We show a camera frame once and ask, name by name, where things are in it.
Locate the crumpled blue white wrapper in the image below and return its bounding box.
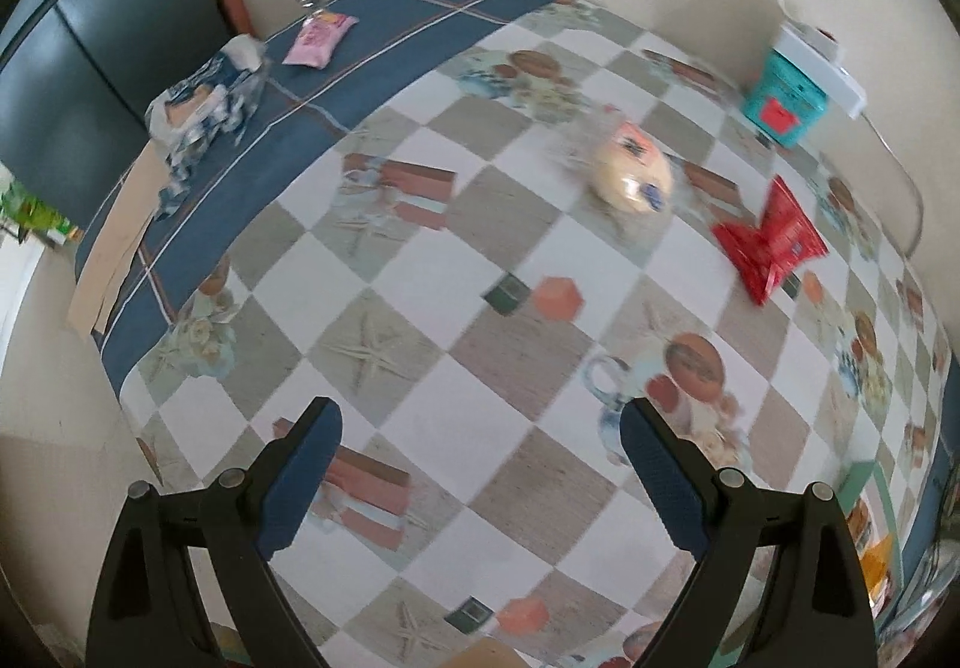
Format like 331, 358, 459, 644
146, 34, 272, 219

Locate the teal tin box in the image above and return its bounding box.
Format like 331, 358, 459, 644
741, 49, 830, 148

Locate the green rimmed cardboard box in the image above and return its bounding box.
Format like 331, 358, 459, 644
840, 462, 946, 628

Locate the yellow snack packet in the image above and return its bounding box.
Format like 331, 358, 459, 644
861, 537, 897, 598

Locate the white power strip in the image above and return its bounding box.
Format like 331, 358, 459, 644
772, 23, 867, 118

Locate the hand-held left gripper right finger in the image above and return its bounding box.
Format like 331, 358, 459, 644
621, 398, 878, 668

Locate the dark grey cabinet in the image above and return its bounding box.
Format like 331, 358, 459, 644
0, 0, 233, 219

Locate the red snack packet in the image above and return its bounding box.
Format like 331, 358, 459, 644
711, 176, 830, 305

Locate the round bun packet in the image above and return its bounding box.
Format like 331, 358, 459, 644
589, 120, 676, 215

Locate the cardboard strip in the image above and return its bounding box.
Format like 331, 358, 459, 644
67, 150, 162, 339

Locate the green packaging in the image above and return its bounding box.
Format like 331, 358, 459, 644
0, 176, 83, 249

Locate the small pink packet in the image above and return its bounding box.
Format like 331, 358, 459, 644
283, 11, 359, 69

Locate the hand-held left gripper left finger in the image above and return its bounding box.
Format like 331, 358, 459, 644
86, 396, 344, 668

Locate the thin white cable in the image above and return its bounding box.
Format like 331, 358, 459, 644
862, 113, 927, 256

